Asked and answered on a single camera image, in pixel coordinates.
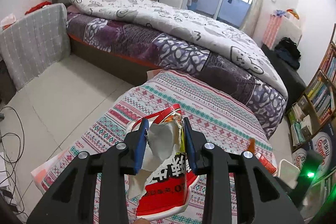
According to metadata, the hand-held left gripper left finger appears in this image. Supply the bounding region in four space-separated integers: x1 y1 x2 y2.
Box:
26 118 150 224

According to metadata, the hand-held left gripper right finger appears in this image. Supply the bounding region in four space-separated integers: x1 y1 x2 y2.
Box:
183 117 305 224

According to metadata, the white plastic waste bin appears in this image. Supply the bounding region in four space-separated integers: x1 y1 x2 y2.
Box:
277 158 301 189

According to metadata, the red snack bag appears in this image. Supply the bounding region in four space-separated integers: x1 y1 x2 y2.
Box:
125 103 200 220

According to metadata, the blue printed water carton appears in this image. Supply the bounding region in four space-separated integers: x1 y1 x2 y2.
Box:
291 147 310 174
307 123 336 161

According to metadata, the stack of green booklets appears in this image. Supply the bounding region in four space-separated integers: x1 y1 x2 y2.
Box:
287 109 307 147

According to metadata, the beige small box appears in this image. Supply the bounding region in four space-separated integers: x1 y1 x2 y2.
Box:
299 114 314 138

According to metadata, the row of thick colourful books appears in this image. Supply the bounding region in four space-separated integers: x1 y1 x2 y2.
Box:
306 74 336 123

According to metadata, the wooden bookshelf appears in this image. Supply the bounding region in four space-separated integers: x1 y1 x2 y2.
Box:
285 23 336 153

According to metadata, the black storage bench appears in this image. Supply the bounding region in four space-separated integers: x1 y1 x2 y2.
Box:
261 44 307 114

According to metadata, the purple patterned bedsheet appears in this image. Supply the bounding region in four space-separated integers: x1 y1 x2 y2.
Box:
66 12 286 139

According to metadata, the row of thin books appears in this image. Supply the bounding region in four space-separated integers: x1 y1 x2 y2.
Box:
319 40 336 78

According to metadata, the pile of dark clothes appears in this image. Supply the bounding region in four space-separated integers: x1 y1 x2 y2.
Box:
274 37 302 69

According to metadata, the white cartoon-print quilt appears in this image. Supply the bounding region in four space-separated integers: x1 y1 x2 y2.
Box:
69 0 288 109

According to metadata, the white cabinet with pink cover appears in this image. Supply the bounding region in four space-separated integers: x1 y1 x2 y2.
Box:
262 13 303 49

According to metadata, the grey checked cloth cover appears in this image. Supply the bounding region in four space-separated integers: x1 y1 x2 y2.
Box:
0 3 71 90

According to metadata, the orange yellow hat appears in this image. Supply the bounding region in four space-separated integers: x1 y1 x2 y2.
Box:
286 9 300 20

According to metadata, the red cloth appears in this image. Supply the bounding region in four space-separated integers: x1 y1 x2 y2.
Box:
25 1 53 15

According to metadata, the dark brown bed frame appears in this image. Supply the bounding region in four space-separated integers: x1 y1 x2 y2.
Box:
68 34 163 85

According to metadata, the black cable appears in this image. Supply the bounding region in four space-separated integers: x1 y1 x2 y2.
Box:
0 106 27 214

